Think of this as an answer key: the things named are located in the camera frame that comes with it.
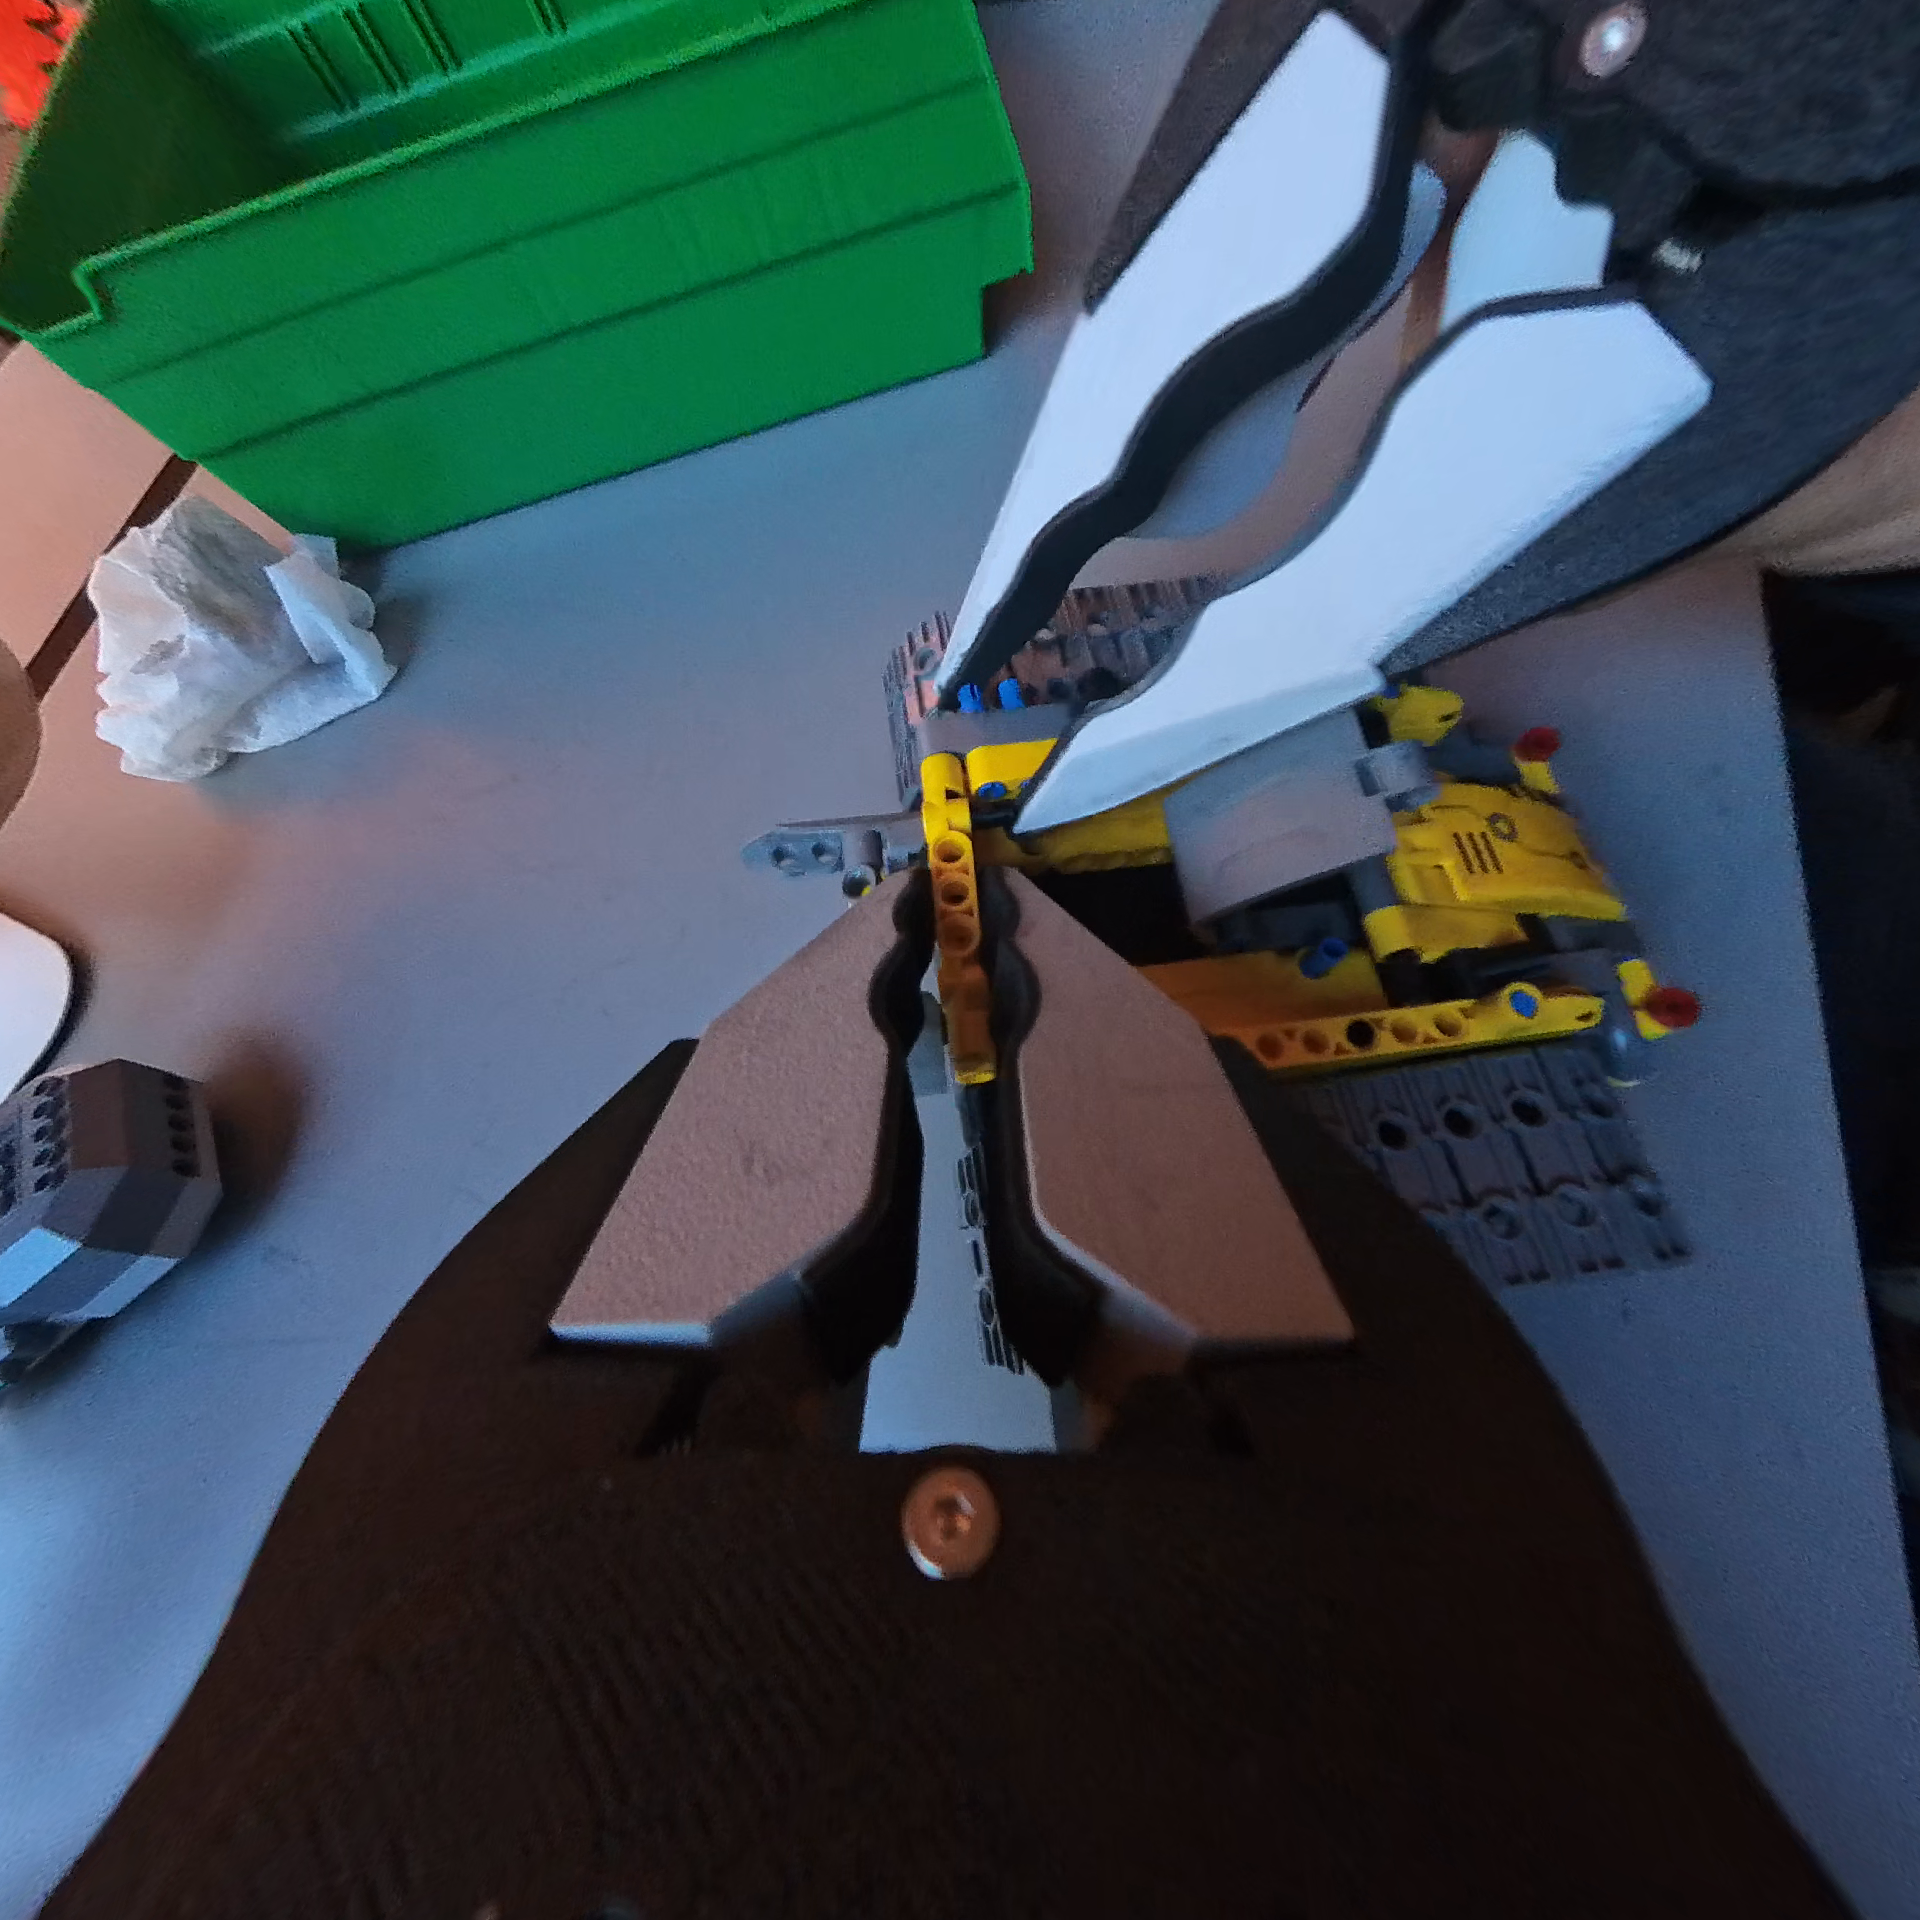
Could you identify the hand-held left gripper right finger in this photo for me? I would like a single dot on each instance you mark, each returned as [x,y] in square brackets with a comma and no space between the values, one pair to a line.
[1155,1184]

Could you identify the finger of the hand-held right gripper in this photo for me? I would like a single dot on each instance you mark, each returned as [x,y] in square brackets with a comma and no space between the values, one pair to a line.
[1501,465]
[1186,271]

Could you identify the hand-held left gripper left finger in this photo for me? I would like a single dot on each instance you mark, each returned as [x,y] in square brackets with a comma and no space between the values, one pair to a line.
[734,1171]

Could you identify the yellow brick beam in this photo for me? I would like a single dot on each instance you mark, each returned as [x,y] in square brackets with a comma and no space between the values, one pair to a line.
[960,931]

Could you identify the yellow brick tracked vehicle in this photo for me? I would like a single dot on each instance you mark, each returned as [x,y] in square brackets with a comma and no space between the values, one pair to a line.
[1470,900]

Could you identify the grey brick block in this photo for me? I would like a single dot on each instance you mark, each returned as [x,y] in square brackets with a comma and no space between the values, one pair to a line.
[106,1184]

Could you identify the grey desk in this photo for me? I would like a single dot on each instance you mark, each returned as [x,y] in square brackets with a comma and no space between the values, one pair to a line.
[571,839]

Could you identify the green plastic bin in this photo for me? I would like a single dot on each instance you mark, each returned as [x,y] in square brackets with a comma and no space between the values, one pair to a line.
[525,271]

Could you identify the crumpled white tissue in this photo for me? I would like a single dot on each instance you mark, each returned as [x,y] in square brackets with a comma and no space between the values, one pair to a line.
[226,646]

